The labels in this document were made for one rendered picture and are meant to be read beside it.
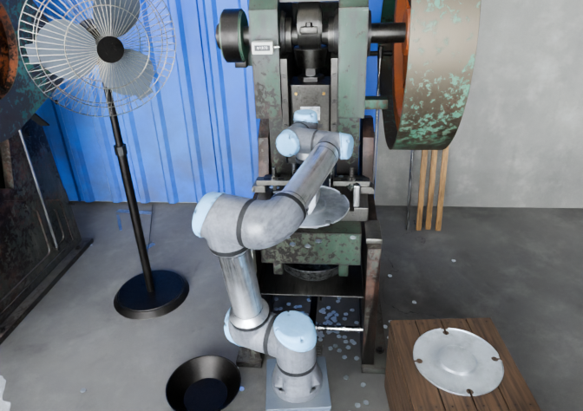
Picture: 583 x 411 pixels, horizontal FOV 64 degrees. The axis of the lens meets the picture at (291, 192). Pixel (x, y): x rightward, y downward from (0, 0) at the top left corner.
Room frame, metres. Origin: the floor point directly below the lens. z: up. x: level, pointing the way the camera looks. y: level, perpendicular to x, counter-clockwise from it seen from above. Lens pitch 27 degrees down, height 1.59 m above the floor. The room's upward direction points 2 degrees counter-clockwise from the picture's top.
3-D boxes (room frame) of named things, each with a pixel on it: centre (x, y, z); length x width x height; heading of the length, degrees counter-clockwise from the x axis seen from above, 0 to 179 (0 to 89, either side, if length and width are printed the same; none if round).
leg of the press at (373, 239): (1.85, -0.37, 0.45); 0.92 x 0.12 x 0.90; 174
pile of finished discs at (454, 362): (1.13, -0.54, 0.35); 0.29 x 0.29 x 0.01
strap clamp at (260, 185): (1.75, 0.08, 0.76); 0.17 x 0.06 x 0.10; 84
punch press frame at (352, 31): (1.88, -0.10, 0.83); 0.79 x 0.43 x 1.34; 174
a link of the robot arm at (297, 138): (1.31, -0.03, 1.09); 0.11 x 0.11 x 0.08; 64
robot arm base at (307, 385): (0.98, 0.00, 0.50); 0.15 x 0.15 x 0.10
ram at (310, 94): (1.69, -0.08, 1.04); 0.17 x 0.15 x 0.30; 174
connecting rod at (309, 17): (1.74, -0.09, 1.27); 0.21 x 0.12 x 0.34; 174
